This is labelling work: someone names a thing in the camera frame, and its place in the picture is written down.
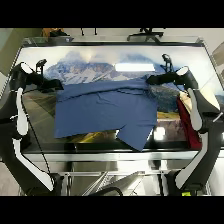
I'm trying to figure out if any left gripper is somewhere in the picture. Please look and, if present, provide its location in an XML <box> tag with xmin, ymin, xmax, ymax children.
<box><xmin>40</xmin><ymin>79</ymin><xmax>64</xmax><ymax>93</ymax></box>

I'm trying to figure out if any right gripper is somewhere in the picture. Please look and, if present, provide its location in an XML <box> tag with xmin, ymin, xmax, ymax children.
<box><xmin>145</xmin><ymin>74</ymin><xmax>164</xmax><ymax>86</ymax></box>

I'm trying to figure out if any blue T-shirt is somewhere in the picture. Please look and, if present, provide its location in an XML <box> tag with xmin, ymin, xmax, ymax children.
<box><xmin>53</xmin><ymin>77</ymin><xmax>159</xmax><ymax>152</ymax></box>

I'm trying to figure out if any cream garment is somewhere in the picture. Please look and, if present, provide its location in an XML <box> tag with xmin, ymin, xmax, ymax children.
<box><xmin>179</xmin><ymin>91</ymin><xmax>194</xmax><ymax>113</ymax></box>

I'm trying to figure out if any black office chair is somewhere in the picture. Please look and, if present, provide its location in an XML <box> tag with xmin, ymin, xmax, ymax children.
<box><xmin>126</xmin><ymin>27</ymin><xmax>166</xmax><ymax>43</ymax></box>

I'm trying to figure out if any red garment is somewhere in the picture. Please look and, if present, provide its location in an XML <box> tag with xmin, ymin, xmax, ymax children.
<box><xmin>175</xmin><ymin>97</ymin><xmax>203</xmax><ymax>150</ymax></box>

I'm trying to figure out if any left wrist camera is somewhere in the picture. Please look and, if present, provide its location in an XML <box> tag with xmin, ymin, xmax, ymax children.
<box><xmin>35</xmin><ymin>58</ymin><xmax>48</xmax><ymax>77</ymax></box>

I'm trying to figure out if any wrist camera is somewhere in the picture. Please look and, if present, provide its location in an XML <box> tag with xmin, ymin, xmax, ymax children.
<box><xmin>161</xmin><ymin>53</ymin><xmax>175</xmax><ymax>73</ymax></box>
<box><xmin>35</xmin><ymin>58</ymin><xmax>48</xmax><ymax>77</ymax></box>

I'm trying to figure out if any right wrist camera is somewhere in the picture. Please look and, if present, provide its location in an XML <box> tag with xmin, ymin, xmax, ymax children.
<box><xmin>161</xmin><ymin>53</ymin><xmax>175</xmax><ymax>73</ymax></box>

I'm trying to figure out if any black cable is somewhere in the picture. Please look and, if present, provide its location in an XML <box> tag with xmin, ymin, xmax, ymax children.
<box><xmin>23</xmin><ymin>109</ymin><xmax>54</xmax><ymax>176</ymax></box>

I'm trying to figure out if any silver frame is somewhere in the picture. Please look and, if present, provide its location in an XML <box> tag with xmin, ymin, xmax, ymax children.
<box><xmin>19</xmin><ymin>149</ymin><xmax>224</xmax><ymax>197</ymax></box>

